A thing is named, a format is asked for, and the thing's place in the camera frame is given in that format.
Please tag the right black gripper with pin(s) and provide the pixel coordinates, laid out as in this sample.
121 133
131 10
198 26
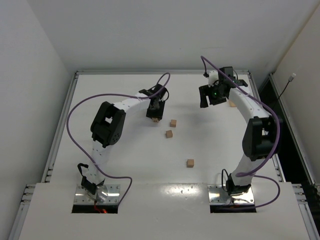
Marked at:
208 92

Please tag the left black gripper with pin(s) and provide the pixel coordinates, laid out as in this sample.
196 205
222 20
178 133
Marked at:
155 113

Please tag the wooden cube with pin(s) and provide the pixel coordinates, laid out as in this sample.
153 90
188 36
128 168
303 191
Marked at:
155 120
169 134
173 123

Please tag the transparent orange plastic box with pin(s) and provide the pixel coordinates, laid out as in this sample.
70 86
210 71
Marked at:
232 104

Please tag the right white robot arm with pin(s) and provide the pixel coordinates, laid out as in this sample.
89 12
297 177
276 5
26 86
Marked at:
263 131

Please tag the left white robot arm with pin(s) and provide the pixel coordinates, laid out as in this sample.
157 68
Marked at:
107 128

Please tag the wooden cube lettered H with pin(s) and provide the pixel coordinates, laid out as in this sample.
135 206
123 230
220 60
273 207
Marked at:
190 163

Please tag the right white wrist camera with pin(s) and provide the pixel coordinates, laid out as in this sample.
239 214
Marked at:
213 76

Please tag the black wall cable white plug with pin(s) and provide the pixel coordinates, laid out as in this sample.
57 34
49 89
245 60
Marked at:
275 97

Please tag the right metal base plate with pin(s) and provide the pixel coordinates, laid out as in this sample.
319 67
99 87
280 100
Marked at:
219 197

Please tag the metal base plate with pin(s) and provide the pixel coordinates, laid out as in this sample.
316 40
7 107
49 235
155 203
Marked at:
105 195
219 197

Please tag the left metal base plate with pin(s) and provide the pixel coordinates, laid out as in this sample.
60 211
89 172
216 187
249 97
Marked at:
105 195

